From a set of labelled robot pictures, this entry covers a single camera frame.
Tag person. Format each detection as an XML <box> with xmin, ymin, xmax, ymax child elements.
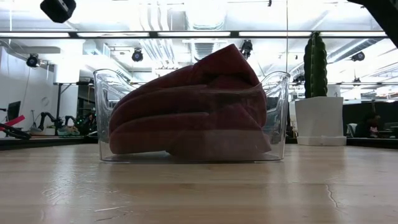
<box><xmin>355</xmin><ymin>111</ymin><xmax>382</xmax><ymax>139</ymax></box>

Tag long ceiling light bar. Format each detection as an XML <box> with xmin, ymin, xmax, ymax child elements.
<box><xmin>0</xmin><ymin>30</ymin><xmax>389</xmax><ymax>40</ymax></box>

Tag black curved cable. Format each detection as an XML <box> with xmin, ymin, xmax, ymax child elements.
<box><xmin>0</xmin><ymin>123</ymin><xmax>32</xmax><ymax>141</ymax></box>

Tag thin vertical pole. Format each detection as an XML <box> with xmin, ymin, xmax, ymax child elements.
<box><xmin>285</xmin><ymin>0</ymin><xmax>289</xmax><ymax>74</ymax></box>

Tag black ceiling spotlight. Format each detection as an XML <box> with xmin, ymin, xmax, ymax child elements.
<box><xmin>25</xmin><ymin>53</ymin><xmax>40</xmax><ymax>68</ymax></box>
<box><xmin>239</xmin><ymin>39</ymin><xmax>254</xmax><ymax>60</ymax></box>
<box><xmin>351</xmin><ymin>51</ymin><xmax>366</xmax><ymax>63</ymax></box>
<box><xmin>131</xmin><ymin>48</ymin><xmax>144</xmax><ymax>63</ymax></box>

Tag red bar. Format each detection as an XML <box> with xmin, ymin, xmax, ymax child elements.
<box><xmin>0</xmin><ymin>114</ymin><xmax>26</xmax><ymax>129</ymax></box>

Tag black table leg stand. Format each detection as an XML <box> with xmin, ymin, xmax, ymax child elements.
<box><xmin>53</xmin><ymin>81</ymin><xmax>73</xmax><ymax>136</ymax></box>

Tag tall green cactus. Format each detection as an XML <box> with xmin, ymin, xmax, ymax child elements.
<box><xmin>303</xmin><ymin>30</ymin><xmax>328</xmax><ymax>99</ymax></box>

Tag black computer monitor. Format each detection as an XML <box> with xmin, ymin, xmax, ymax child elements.
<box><xmin>6</xmin><ymin>100</ymin><xmax>22</xmax><ymax>121</ymax></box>

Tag white square planter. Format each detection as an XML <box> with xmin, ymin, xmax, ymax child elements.
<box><xmin>294</xmin><ymin>96</ymin><xmax>345</xmax><ymax>139</ymax></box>

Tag clear plastic bin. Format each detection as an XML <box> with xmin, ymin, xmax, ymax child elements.
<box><xmin>93</xmin><ymin>68</ymin><xmax>291</xmax><ymax>164</ymax></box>

